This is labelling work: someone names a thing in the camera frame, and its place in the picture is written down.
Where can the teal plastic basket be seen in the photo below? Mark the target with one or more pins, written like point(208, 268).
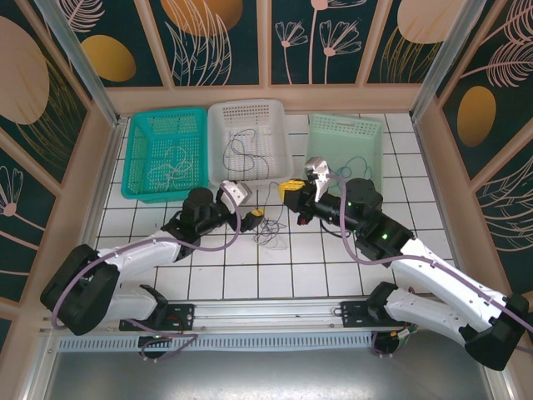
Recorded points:
point(135, 137)

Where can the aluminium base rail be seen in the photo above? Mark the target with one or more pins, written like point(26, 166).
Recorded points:
point(266, 316)

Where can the aluminium frame post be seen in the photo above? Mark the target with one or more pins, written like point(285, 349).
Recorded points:
point(441, 58)
point(83, 66)

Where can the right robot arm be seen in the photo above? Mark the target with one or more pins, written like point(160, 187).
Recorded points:
point(437, 275)

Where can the white plastic basket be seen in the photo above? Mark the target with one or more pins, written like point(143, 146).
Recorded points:
point(216, 125)

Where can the pale green plastic basket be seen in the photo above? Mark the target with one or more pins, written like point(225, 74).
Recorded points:
point(354, 137)

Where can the aluminium side rail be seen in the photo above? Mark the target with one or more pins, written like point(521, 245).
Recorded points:
point(100, 204)

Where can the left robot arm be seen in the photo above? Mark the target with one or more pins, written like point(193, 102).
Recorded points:
point(137, 252)

